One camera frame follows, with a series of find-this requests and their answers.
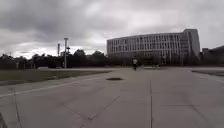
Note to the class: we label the dark manhole cover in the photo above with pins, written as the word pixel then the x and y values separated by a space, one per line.
pixel 114 79

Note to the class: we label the person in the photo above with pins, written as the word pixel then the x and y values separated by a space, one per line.
pixel 135 62

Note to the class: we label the row of trees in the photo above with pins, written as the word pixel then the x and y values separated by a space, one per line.
pixel 83 59

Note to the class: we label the large pale multi-storey building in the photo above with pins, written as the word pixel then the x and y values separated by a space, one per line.
pixel 153 45

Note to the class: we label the tall pale pole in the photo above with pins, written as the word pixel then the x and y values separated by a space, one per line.
pixel 65 53

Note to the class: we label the thin pole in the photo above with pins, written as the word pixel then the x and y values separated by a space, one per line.
pixel 58 50

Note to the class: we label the grass area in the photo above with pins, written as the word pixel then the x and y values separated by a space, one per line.
pixel 33 75

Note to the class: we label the grass strip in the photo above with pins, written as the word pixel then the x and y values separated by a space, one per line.
pixel 210 72

